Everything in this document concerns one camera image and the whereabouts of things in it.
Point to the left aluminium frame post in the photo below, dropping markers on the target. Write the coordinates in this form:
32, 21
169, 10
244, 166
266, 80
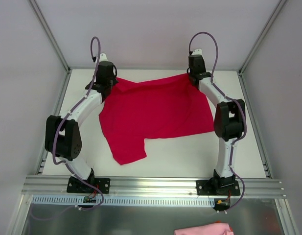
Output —
48, 32

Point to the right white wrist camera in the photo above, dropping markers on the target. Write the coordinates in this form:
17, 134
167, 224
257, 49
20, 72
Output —
196, 52

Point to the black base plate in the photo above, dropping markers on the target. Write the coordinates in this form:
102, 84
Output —
217, 185
77, 186

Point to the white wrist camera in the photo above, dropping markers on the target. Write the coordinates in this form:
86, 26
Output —
101, 57
196, 52

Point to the slotted grey cable duct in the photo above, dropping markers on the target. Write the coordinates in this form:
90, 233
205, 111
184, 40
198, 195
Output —
123, 201

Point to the aluminium frame post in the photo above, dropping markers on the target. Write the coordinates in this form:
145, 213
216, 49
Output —
264, 32
48, 32

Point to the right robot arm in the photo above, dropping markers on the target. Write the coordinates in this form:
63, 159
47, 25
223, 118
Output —
229, 120

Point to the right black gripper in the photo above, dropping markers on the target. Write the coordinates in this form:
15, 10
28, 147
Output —
192, 80

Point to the right aluminium frame post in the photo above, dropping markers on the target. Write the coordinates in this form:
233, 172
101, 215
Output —
264, 32

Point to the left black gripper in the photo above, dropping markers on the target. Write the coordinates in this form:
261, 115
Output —
111, 82

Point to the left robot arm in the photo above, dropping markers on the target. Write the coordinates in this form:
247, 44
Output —
63, 138

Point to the red t-shirt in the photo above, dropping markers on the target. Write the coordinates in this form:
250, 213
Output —
160, 109

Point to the aluminium front rail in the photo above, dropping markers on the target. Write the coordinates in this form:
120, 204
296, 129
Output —
152, 186

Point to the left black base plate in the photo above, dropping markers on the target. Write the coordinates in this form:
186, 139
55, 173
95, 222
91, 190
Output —
77, 186

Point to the light pink folded shirt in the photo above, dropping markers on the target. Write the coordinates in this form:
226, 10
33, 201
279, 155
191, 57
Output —
210, 229

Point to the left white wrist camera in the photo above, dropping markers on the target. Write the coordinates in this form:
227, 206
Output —
101, 57

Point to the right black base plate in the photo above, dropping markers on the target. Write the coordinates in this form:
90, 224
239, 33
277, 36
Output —
217, 185

